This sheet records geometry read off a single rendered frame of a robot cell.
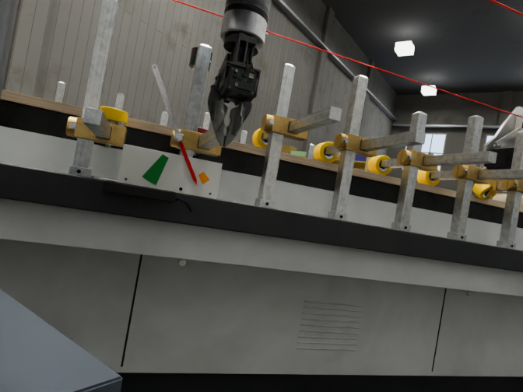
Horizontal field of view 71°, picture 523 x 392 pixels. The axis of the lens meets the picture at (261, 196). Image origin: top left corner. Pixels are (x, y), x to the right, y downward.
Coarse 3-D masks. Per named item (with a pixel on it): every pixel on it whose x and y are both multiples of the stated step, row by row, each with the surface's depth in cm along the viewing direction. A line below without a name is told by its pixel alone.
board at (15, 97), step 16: (16, 96) 103; (32, 96) 105; (64, 112) 107; (80, 112) 109; (144, 128) 115; (160, 128) 116; (240, 144) 125; (288, 160) 131; (304, 160) 133; (368, 176) 142; (384, 176) 144; (432, 192) 152; (448, 192) 155
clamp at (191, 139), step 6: (174, 132) 97; (186, 132) 98; (192, 132) 98; (198, 132) 99; (186, 138) 98; (192, 138) 99; (198, 138) 99; (174, 144) 98; (186, 144) 98; (192, 144) 99; (198, 150) 99; (204, 150) 100; (210, 150) 100; (216, 150) 101
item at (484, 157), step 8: (464, 152) 108; (472, 152) 106; (480, 152) 103; (488, 152) 101; (496, 152) 101; (384, 160) 142; (392, 160) 139; (424, 160) 123; (432, 160) 120; (440, 160) 117; (448, 160) 113; (456, 160) 111; (464, 160) 108; (472, 160) 105; (480, 160) 103; (488, 160) 101
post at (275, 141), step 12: (288, 72) 107; (288, 84) 108; (276, 96) 109; (288, 96) 108; (276, 108) 107; (288, 108) 108; (276, 144) 107; (276, 156) 107; (264, 168) 109; (276, 168) 107; (264, 180) 107; (264, 192) 107
